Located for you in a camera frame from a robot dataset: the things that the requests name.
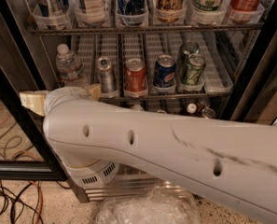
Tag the green can rear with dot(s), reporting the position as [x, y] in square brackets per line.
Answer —
[187, 48]

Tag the silver slim can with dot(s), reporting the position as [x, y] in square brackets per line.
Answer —
[106, 74]

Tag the bottom shelf water bottle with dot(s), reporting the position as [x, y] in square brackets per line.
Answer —
[137, 107]

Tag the red soda can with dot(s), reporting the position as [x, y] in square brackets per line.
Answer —
[135, 73]

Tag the empty clear shelf tray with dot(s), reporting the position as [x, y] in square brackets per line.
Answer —
[215, 75]

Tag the green can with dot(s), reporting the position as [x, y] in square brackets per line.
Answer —
[187, 48]
[192, 69]

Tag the clear plastic bag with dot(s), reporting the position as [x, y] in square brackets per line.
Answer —
[158, 206]

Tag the shelf orange can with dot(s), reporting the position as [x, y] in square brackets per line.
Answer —
[203, 102]
[208, 113]

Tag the top shelf gold can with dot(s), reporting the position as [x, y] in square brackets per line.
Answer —
[168, 10]

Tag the glass fridge door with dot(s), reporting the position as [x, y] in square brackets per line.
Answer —
[24, 151]
[259, 100]

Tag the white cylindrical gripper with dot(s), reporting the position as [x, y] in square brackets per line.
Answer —
[61, 97]

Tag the top shelf striped bottle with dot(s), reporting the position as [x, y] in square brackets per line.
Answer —
[52, 9]

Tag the green can front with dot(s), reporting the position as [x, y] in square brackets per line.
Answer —
[192, 69]

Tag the clear plastic water bottle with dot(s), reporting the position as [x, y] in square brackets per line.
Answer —
[71, 69]

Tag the bottom shelf orange can rear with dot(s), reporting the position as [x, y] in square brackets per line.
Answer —
[203, 102]

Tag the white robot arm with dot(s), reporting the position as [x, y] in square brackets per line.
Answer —
[226, 162]

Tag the right glass fridge door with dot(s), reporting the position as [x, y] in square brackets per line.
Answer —
[259, 100]

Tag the blue pepsi can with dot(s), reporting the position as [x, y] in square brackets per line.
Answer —
[164, 71]

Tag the bottom shelf orange can front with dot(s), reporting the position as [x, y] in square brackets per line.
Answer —
[208, 113]

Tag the left glass fridge door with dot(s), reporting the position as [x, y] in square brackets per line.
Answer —
[24, 151]

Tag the top shelf white bottle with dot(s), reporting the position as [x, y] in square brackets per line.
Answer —
[90, 12]

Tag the stainless steel fridge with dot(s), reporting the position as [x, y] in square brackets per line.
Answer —
[28, 55]

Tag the bottom shelf brown bottle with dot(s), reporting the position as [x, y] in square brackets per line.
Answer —
[189, 110]

